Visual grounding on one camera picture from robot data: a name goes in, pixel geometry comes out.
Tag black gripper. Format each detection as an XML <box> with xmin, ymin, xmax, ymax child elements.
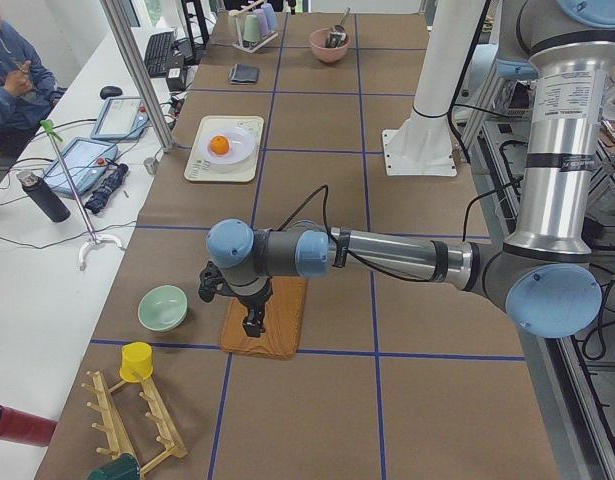
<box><xmin>231</xmin><ymin>279</ymin><xmax>273</xmax><ymax>338</ymax></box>

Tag white round plate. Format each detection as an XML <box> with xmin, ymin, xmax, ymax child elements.
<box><xmin>196</xmin><ymin>127</ymin><xmax>257</xmax><ymax>166</ymax></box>

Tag orange fruit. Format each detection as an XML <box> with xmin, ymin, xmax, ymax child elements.
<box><xmin>209</xmin><ymin>135</ymin><xmax>230</xmax><ymax>155</ymax></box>

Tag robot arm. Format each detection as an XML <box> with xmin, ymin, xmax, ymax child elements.
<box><xmin>199</xmin><ymin>1</ymin><xmax>615</xmax><ymax>338</ymax></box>

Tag cream bear tray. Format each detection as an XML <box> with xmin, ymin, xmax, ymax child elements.
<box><xmin>183</xmin><ymin>115</ymin><xmax>264</xmax><ymax>183</ymax></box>

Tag wooden cutting board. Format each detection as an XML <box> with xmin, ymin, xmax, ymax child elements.
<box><xmin>218</xmin><ymin>277</ymin><xmax>308</xmax><ymax>360</ymax></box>

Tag green bowl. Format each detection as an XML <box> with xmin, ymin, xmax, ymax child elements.
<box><xmin>137</xmin><ymin>285</ymin><xmax>188</xmax><ymax>332</ymax></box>

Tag yellow cup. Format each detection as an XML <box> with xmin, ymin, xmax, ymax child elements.
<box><xmin>119</xmin><ymin>342</ymin><xmax>154</xmax><ymax>383</ymax></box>

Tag wooden mug rack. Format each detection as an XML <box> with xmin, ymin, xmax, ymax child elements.
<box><xmin>81</xmin><ymin>370</ymin><xmax>188</xmax><ymax>479</ymax></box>

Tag dark green cup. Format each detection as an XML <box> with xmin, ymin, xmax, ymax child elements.
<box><xmin>87</xmin><ymin>453</ymin><xmax>141</xmax><ymax>480</ymax></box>

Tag folded dark blue umbrella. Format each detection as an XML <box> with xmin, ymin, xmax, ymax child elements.
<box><xmin>85</xmin><ymin>163</ymin><xmax>129</xmax><ymax>214</ymax></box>

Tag teach pendant tablet near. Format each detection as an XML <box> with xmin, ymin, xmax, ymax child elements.
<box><xmin>44</xmin><ymin>137</ymin><xmax>118</xmax><ymax>198</ymax></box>

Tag teach pendant tablet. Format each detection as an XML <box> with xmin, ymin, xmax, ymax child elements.
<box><xmin>44</xmin><ymin>137</ymin><xmax>118</xmax><ymax>198</ymax></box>
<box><xmin>90</xmin><ymin>96</ymin><xmax>149</xmax><ymax>141</ymax></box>

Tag black water bottle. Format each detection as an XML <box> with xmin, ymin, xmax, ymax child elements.
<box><xmin>17</xmin><ymin>170</ymin><xmax>70</xmax><ymax>223</ymax></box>

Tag teach pendant tablet far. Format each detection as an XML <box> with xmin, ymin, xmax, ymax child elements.
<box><xmin>90</xmin><ymin>96</ymin><xmax>149</xmax><ymax>141</ymax></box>

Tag grey folded cloth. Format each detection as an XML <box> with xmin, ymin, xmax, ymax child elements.
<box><xmin>228</xmin><ymin>64</ymin><xmax>260</xmax><ymax>85</ymax></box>

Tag red cylinder bottle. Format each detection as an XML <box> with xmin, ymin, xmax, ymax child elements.
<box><xmin>0</xmin><ymin>405</ymin><xmax>57</xmax><ymax>447</ymax></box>

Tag black computer mouse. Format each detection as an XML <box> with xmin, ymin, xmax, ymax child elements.
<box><xmin>99</xmin><ymin>85</ymin><xmax>123</xmax><ymax>100</ymax></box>

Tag white cup rack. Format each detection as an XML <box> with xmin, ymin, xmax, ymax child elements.
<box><xmin>228</xmin><ymin>1</ymin><xmax>279</xmax><ymax>53</ymax></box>

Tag white stand with green clip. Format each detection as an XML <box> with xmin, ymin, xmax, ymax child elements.
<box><xmin>40</xmin><ymin>120</ymin><xmax>125</xmax><ymax>271</ymax></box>

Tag green cup on rack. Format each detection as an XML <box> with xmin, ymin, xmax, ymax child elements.
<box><xmin>243</xmin><ymin>14</ymin><xmax>261</xmax><ymax>45</ymax></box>

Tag pink bowl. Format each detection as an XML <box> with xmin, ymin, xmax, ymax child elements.
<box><xmin>308</xmin><ymin>28</ymin><xmax>350</xmax><ymax>64</ymax></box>

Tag black keyboard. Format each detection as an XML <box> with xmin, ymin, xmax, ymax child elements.
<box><xmin>143</xmin><ymin>30</ymin><xmax>175</xmax><ymax>78</ymax></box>

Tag purple cup on rack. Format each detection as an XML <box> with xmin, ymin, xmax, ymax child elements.
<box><xmin>252</xmin><ymin>3</ymin><xmax>278</xmax><ymax>36</ymax></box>

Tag person in blue jacket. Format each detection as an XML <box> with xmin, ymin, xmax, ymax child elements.
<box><xmin>0</xmin><ymin>13</ymin><xmax>66</xmax><ymax>157</ymax></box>

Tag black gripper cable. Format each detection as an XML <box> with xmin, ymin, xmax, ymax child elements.
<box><xmin>277</xmin><ymin>184</ymin><xmax>526</xmax><ymax>281</ymax></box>

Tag aluminium frame post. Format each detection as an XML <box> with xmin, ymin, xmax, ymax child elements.
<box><xmin>100</xmin><ymin>0</ymin><xmax>174</xmax><ymax>153</ymax></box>

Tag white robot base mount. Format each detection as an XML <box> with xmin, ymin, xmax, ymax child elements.
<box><xmin>382</xmin><ymin>0</ymin><xmax>487</xmax><ymax>177</ymax></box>

